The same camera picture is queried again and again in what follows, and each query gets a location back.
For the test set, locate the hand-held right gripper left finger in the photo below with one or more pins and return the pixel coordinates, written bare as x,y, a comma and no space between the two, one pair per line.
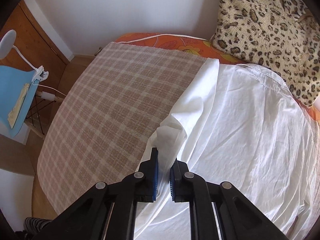
156,177

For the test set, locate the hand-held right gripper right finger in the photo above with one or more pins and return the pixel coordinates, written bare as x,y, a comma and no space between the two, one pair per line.
172,185

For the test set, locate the white shirt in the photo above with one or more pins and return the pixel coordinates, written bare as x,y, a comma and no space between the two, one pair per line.
237,130

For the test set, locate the beige plaid blanket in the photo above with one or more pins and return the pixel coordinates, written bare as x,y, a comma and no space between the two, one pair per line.
112,105

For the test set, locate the striped pants leg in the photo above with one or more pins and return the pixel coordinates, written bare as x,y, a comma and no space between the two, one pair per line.
37,226

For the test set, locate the orange floral bed sheet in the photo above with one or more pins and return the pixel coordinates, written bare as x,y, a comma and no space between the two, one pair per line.
175,45

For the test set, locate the cream cloth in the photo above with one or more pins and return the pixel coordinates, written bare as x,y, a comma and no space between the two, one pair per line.
18,105

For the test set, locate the leopard print cushion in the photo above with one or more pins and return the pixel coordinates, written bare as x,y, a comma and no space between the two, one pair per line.
262,30

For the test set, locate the wooden door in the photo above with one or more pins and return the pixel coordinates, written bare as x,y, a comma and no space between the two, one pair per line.
32,42

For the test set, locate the white clip-on lamp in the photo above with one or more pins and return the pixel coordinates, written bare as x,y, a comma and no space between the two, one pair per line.
6,42

